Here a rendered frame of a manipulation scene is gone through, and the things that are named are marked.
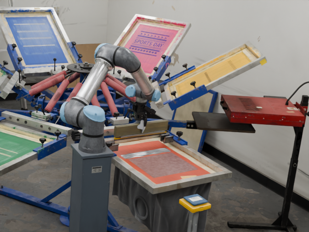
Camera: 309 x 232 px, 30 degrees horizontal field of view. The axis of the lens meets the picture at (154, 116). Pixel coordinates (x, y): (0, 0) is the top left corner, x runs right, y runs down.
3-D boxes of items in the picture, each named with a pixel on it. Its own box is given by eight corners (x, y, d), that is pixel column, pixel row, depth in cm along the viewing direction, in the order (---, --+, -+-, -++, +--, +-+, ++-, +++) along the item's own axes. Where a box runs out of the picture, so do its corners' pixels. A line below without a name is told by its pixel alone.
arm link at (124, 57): (137, 46, 322) (164, 92, 362) (121, 42, 327) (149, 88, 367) (128, 62, 318) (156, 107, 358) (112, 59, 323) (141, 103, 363)
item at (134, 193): (159, 231, 352) (164, 182, 342) (147, 234, 347) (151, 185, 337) (121, 199, 388) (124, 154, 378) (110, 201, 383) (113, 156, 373)
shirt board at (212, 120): (244, 124, 486) (245, 114, 484) (254, 141, 448) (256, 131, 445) (84, 113, 475) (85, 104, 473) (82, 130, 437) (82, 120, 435)
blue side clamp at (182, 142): (186, 151, 395) (187, 142, 393) (180, 152, 393) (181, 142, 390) (162, 136, 419) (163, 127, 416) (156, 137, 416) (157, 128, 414)
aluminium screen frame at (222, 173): (231, 177, 357) (232, 171, 355) (152, 194, 325) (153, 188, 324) (161, 135, 418) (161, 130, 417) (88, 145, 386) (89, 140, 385)
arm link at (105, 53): (75, 121, 307) (121, 42, 327) (53, 114, 314) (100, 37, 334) (83, 132, 317) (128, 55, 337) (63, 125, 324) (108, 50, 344)
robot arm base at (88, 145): (83, 154, 307) (84, 137, 304) (74, 144, 319) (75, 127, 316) (110, 152, 313) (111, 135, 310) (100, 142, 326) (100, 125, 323)
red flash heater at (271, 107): (290, 111, 488) (292, 97, 484) (307, 129, 444) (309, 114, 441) (219, 106, 483) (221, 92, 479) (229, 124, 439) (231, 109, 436)
